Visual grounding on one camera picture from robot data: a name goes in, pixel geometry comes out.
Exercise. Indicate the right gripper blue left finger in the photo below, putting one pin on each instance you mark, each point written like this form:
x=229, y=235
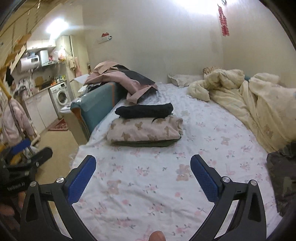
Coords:
x=37, y=220

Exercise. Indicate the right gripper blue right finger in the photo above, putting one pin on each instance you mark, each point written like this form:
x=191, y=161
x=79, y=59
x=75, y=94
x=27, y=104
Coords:
x=248, y=221

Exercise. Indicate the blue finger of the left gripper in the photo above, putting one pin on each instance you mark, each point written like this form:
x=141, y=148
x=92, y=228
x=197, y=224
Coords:
x=20, y=146
x=41, y=157

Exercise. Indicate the black shorts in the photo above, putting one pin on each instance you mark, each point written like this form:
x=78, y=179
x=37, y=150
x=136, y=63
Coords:
x=145, y=111

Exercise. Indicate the left hand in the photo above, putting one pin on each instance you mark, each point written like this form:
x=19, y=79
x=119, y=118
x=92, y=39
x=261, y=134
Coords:
x=7, y=210

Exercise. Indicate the right hand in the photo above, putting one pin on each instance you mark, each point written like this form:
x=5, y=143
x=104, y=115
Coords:
x=157, y=236

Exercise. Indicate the pink puffy jacket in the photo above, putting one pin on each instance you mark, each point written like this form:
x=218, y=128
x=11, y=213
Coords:
x=13, y=111

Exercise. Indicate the red floor rug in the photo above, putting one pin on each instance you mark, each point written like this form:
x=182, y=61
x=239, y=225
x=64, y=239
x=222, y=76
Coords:
x=60, y=127

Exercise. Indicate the white kitchen cabinet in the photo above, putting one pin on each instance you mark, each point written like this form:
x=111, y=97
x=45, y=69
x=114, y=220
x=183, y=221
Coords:
x=41, y=110

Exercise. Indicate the white washing machine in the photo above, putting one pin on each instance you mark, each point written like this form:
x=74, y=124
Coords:
x=59, y=94

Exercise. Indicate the camouflage garment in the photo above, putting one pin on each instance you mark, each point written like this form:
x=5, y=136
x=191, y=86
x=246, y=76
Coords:
x=281, y=169

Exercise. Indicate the floral white bed sheet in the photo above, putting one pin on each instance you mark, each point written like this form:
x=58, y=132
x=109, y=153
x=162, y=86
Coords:
x=136, y=191

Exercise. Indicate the white water heater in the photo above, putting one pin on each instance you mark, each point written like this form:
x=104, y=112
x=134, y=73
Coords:
x=28, y=63

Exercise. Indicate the folded bear print blanket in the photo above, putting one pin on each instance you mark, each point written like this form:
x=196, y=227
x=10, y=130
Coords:
x=145, y=132

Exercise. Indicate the pink clothes pile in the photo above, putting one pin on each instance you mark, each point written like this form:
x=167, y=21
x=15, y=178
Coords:
x=137, y=85

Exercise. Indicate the cream bear print duvet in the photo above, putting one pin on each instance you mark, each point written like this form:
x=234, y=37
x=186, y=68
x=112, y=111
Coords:
x=261, y=103

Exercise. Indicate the floral pillow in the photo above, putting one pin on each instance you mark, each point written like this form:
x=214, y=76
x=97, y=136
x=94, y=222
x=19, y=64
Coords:
x=181, y=81

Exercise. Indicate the red wall decoration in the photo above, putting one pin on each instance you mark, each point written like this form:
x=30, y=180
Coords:
x=223, y=22

